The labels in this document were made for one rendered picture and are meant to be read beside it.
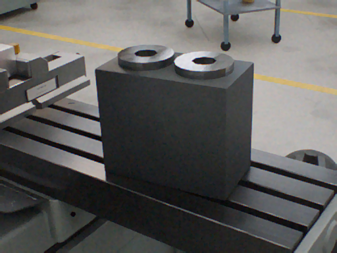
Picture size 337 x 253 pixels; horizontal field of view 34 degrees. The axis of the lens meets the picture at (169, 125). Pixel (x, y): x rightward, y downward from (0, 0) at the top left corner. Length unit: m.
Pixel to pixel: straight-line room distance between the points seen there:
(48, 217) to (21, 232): 0.06
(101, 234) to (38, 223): 0.19
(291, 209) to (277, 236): 0.07
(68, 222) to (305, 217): 0.47
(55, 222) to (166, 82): 0.39
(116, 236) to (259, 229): 0.52
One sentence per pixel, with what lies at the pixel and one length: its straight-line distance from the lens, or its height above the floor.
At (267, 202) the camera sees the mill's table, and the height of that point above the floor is 0.91.
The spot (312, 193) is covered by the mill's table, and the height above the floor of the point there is 0.91.
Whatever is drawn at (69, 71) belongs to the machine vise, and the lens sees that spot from 1.27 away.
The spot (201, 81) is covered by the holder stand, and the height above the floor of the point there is 1.10.
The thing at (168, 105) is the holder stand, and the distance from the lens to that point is 0.81.
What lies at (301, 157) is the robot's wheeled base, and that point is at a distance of 1.60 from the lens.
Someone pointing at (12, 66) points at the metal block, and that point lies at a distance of 1.19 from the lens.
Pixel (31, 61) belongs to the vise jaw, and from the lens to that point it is 1.18.
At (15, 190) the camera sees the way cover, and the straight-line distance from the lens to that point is 1.06.
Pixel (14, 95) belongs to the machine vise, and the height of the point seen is 0.96.
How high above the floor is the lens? 1.39
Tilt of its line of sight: 26 degrees down
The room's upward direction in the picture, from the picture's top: 2 degrees counter-clockwise
